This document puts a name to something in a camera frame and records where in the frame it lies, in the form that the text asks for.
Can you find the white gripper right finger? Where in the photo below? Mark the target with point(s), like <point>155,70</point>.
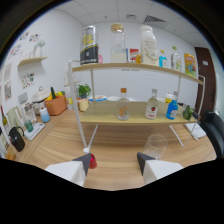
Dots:
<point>158,169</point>

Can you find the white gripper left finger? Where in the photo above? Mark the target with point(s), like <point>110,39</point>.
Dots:
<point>71,170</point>

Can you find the red syrup bottle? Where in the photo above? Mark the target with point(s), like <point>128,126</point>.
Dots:
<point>93,162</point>

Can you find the yellow red lidded cup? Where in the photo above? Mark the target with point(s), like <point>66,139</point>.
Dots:
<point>169,98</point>

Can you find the clear glass with ice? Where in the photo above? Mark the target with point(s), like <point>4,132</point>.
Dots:
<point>156,146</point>

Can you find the white kitchen scale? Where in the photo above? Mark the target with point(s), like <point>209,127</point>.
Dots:
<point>36,131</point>

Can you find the blue liquor bottle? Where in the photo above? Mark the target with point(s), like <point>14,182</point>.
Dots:
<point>172,110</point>

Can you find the clear bottle red label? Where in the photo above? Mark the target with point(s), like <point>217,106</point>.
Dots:
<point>151,109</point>

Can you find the pale blue small bottle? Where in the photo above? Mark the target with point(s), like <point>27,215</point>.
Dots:
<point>44,116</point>

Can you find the black pitcher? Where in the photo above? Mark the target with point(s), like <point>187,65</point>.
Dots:
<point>17,141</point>

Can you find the glass jar of limes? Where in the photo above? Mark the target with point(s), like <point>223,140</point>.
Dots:
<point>187,113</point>

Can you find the orange basket with fruit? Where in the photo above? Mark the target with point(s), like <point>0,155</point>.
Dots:
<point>56,105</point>

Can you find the black armchair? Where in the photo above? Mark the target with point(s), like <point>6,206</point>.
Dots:
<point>215,131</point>

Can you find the clear bottle orange cap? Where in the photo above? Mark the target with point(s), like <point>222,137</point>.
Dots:
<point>123,110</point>

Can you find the blue rimmed bowl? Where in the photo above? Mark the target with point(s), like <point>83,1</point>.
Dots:
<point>98,98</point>

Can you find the green potted plant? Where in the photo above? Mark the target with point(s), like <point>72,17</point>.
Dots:
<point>84,90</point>

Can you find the white boxy appliance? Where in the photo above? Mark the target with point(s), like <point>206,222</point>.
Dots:
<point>40,95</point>

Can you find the brown door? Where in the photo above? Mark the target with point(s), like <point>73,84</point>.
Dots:
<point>203,76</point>

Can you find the small light blue bottle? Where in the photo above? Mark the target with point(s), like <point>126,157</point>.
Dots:
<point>163,60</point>

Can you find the small orange bottle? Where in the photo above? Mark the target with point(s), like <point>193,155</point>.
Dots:
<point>138,59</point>

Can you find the pink liquid bottle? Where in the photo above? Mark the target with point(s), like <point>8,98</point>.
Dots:
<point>100,60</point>

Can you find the large white milk bottle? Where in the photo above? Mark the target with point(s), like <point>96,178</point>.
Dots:
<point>148,46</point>

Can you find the tall black yellow can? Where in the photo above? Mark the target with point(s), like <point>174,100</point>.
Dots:
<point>89,46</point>

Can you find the white vase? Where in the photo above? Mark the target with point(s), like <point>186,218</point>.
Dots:
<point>39,46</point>

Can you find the glass jar cork lid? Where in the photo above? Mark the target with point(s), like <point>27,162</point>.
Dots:
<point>118,46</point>

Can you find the white frame wooden shelf rack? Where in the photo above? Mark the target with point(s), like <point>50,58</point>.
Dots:
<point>110,116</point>

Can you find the wooden wall shelf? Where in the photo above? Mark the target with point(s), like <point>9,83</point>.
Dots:
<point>32,60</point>

